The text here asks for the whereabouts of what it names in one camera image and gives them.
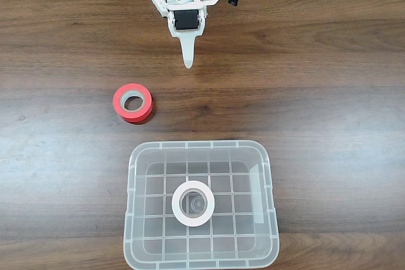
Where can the white tape roll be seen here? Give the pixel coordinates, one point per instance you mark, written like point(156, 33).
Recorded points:
point(177, 210)

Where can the clear plastic storage box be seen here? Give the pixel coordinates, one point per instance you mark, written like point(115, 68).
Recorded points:
point(158, 251)

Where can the red tape roll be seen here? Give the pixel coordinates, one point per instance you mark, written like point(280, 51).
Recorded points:
point(118, 105)

